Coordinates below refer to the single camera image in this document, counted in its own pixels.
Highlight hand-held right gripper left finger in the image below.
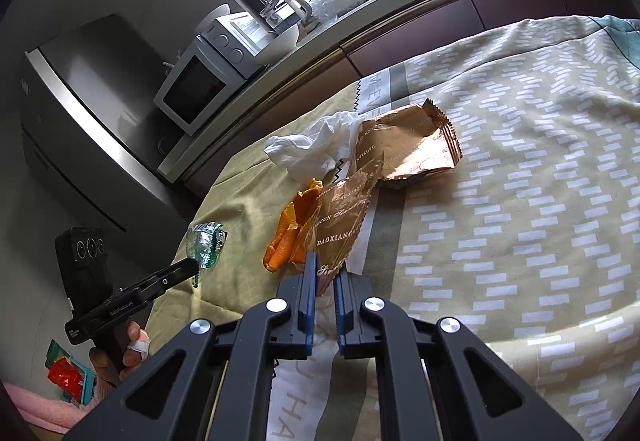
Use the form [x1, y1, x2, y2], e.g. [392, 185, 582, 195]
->
[65, 251, 321, 441]

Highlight yellow and teal patterned tablecloth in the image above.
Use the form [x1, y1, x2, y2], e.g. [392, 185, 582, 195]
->
[145, 15, 640, 441]

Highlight red and green packet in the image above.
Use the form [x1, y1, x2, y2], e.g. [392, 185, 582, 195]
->
[46, 340, 96, 408]

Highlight white microwave oven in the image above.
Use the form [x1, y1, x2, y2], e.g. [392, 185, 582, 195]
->
[152, 12, 271, 137]

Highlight pink cloth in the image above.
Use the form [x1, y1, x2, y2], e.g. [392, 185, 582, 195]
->
[9, 383, 103, 433]

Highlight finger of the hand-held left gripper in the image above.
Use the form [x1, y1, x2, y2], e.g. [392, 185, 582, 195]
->
[122, 257, 201, 303]

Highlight grey refrigerator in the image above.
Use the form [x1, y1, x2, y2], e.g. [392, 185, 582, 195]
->
[20, 13, 202, 233]

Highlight white bowl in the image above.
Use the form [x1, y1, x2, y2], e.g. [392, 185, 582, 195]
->
[195, 3, 234, 38]
[255, 23, 301, 64]

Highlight copper foil snack wrapper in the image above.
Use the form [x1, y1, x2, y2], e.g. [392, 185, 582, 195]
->
[350, 98, 464, 190]

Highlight brown lower kitchen cabinets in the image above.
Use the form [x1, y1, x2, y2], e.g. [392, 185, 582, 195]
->
[182, 0, 640, 202]

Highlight person's left hand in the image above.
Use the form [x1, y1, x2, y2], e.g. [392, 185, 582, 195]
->
[90, 321, 151, 388]

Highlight translucent brown snack wrapper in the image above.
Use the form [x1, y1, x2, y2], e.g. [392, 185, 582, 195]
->
[290, 148, 386, 298]

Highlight glass kettle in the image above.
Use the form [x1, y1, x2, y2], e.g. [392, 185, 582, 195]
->
[260, 0, 314, 30]

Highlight white tissue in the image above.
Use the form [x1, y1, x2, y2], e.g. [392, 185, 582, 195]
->
[263, 111, 364, 182]

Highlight orange peel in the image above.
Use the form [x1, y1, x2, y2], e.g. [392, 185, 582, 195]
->
[263, 178, 326, 273]

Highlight green foil wrapper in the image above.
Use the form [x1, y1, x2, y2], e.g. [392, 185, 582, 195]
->
[186, 221, 229, 290]

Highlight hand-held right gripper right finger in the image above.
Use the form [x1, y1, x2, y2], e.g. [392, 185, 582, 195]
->
[334, 271, 583, 441]

